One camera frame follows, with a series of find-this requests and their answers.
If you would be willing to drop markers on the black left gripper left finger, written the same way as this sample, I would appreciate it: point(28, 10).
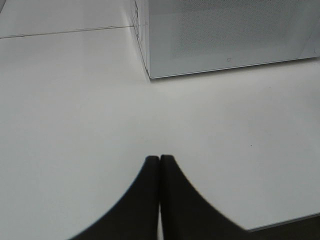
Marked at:
point(136, 215)

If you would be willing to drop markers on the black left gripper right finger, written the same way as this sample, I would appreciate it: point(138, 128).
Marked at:
point(185, 214)

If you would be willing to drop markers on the white microwave door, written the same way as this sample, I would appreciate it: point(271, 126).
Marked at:
point(230, 35)

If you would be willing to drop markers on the white microwave oven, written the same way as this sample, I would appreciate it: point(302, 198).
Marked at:
point(225, 32)

